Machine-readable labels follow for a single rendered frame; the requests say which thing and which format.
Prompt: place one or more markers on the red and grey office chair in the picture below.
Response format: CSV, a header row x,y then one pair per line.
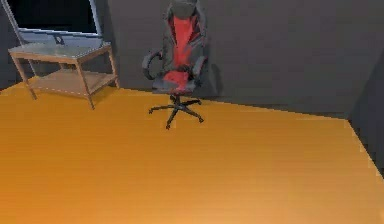
x,y
181,50

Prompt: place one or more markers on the wooden table with glass top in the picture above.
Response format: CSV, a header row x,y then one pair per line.
x,y
71,80

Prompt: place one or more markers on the black television set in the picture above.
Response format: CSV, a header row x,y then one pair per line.
x,y
53,16

